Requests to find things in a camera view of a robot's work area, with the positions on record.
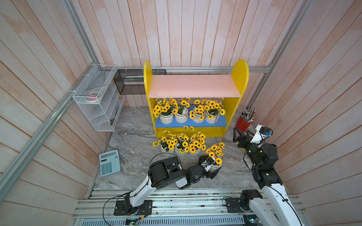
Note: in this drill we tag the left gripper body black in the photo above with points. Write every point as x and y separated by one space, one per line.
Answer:
209 172

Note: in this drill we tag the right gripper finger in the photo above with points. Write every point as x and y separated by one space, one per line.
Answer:
249 133
236 135

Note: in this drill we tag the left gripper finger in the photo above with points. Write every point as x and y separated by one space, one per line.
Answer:
214 172
204 160

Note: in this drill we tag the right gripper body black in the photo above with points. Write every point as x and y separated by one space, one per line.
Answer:
247 141

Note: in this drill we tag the sunflower pot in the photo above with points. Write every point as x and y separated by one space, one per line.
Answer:
167 142
216 151
165 110
197 143
213 110
182 144
197 114
180 110

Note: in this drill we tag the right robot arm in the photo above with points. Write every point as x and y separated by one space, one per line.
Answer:
270 203

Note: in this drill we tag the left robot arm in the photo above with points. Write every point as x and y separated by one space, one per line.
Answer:
160 175

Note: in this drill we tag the red pencil cup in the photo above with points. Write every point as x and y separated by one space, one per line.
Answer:
245 119

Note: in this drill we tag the light blue calculator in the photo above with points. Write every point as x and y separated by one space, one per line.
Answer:
109 163

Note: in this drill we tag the tape roll in rack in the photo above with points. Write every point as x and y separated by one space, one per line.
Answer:
93 96

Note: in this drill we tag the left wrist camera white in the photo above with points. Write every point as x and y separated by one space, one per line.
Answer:
208 167

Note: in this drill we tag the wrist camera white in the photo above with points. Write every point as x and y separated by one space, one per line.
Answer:
262 133
208 167

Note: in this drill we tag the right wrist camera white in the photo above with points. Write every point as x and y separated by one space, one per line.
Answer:
262 133

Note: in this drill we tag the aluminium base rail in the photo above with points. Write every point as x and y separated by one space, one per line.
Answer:
169 207

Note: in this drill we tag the black wire basket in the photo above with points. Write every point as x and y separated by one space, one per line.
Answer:
130 81

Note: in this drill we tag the white wire mesh rack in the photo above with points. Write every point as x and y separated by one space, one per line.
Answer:
102 115

